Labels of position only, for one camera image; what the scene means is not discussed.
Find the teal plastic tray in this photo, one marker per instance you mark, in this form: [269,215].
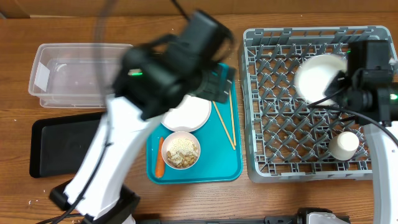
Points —
[217,162]

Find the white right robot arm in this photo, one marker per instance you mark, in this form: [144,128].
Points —
[362,84]

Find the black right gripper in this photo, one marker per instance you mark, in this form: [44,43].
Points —
[334,88]

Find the pink bowl with food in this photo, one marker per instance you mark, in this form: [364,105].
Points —
[180,150]

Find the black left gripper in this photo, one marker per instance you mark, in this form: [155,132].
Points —
[214,73]

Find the large white plate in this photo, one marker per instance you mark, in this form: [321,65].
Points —
[191,114]

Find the grey dishwasher rack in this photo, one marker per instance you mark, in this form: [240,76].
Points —
[285,140]

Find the white bowl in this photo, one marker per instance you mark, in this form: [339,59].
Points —
[315,74]

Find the wooden chopstick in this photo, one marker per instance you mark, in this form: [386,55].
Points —
[232,120]
[224,126]

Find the pale green cup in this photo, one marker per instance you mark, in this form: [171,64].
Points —
[343,146]

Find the black tray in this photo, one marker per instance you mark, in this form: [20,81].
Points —
[58,145]

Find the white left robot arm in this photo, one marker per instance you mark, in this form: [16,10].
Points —
[153,78]

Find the clear plastic bin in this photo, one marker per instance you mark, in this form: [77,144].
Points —
[63,74]

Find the orange carrot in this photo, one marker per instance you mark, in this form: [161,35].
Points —
[160,164]

